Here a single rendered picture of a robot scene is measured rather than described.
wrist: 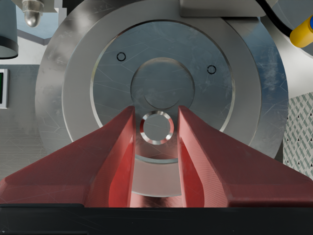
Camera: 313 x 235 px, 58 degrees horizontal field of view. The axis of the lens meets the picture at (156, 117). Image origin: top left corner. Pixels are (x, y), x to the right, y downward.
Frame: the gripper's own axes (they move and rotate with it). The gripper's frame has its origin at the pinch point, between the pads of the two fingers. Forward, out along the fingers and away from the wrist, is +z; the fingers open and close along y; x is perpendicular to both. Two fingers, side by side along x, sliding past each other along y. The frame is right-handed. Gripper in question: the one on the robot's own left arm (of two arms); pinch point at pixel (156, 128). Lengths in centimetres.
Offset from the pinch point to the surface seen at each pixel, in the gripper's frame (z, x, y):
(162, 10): 7.3, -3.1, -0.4
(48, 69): 5.3, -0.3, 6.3
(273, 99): 4.1, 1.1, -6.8
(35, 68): 36.1, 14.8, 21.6
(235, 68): 5.0, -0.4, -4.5
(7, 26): 203, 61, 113
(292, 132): 19.3, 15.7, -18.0
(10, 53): 217, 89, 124
